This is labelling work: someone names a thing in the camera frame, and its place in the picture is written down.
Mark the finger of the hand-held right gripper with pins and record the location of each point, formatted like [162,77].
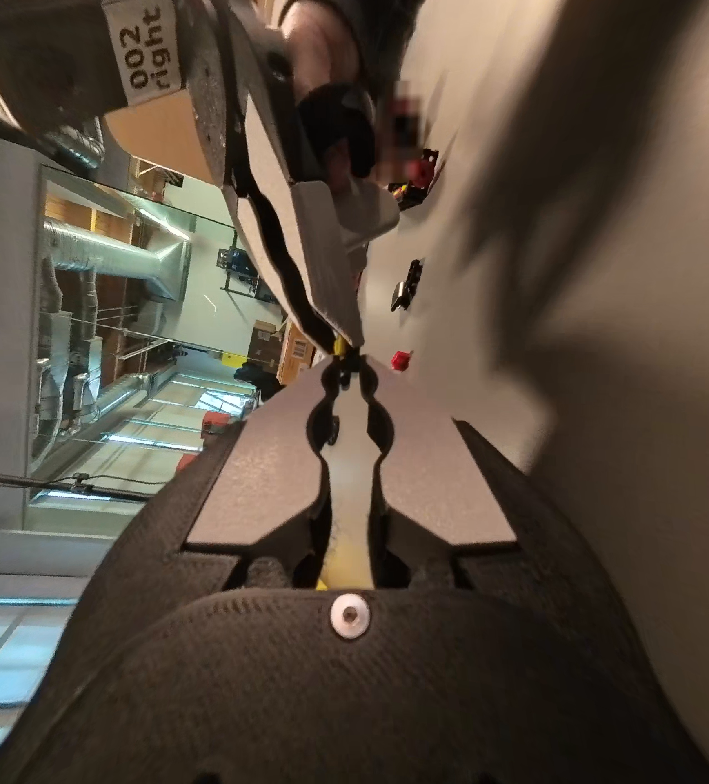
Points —
[262,263]
[317,245]

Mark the silver spiral ventilation duct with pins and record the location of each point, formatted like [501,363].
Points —
[109,263]

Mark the wooden book stand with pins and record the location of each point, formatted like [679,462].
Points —
[158,141]

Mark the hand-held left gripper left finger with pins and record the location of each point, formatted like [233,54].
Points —
[256,484]

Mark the person's right hand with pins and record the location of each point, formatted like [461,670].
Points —
[323,49]

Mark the small red brick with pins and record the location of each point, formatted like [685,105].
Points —
[402,360]

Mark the small dark clip brick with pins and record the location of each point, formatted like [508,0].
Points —
[415,271]

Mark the large red black case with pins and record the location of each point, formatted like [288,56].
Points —
[189,462]

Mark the blue plastic crate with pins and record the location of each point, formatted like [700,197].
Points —
[243,260]

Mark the yellow brick plate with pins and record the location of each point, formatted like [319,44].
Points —
[340,346]

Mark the red yellow black brick model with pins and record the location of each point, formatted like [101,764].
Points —
[421,177]

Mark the black brick block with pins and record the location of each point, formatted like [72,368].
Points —
[347,370]

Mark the stack of cardboard boxes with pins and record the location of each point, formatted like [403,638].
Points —
[265,343]

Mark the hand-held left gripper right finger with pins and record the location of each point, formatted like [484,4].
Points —
[446,484]

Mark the yellow tag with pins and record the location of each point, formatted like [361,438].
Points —
[235,358]

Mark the black clip brick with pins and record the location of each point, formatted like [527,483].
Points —
[333,430]

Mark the black work table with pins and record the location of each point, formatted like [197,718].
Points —
[235,275]

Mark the person's right forearm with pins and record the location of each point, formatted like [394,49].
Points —
[385,37]

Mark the black upright stand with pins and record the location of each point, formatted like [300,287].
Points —
[23,481]

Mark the small red black case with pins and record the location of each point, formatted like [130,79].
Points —
[216,419]

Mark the orange cardboard toy box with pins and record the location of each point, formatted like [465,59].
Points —
[298,355]

